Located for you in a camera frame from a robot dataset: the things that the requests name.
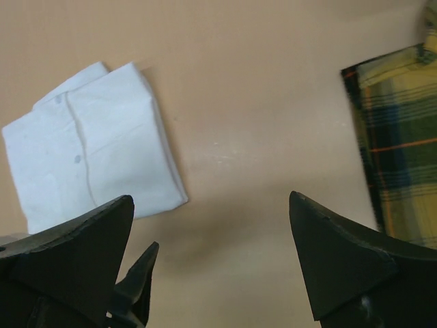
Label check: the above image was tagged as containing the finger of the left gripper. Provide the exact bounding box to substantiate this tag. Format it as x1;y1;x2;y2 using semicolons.
105;242;159;328

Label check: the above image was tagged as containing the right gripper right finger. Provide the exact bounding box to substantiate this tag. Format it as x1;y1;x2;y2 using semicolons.
289;191;436;327

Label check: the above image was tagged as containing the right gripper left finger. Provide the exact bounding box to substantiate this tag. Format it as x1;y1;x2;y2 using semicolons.
1;195;134;327

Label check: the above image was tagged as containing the white long sleeve shirt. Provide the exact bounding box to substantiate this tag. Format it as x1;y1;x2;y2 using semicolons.
2;62;188;234

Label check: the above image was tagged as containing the yellow plaid shirt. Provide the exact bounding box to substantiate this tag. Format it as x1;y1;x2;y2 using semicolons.
341;1;436;249

